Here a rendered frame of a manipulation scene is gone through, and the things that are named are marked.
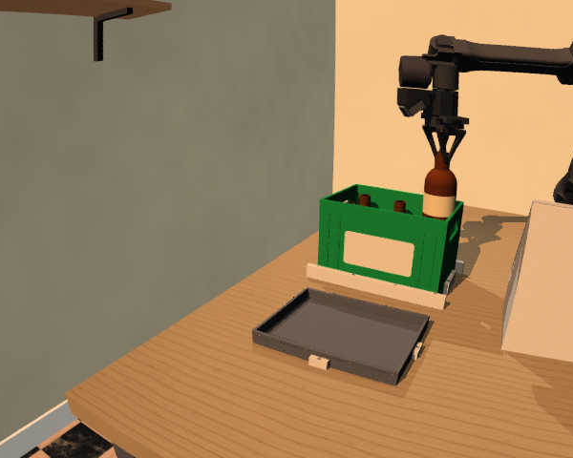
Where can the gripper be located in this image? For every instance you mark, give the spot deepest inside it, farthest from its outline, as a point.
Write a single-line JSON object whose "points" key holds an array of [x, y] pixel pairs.
{"points": [[435, 125]]}

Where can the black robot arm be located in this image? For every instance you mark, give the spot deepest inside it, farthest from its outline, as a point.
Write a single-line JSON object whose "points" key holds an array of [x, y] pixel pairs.
{"points": [[416, 72]]}

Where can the green plastic crate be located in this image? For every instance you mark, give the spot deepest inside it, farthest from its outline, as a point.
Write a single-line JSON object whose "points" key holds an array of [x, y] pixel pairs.
{"points": [[381, 244]]}

